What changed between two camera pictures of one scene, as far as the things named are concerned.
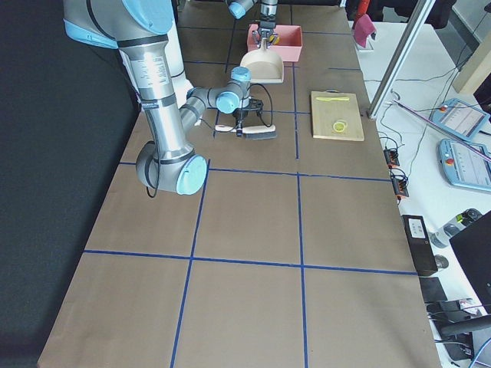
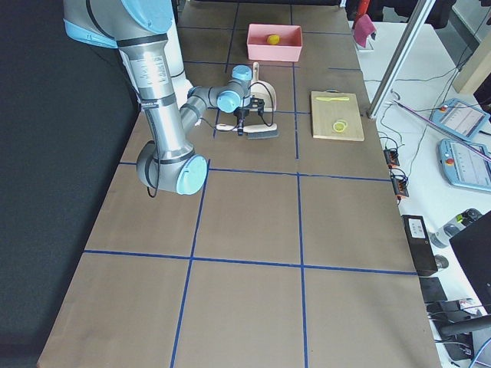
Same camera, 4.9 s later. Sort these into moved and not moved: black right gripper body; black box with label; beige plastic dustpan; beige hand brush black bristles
Moved: beige plastic dustpan
Not moved: black right gripper body; beige hand brush black bristles; black box with label
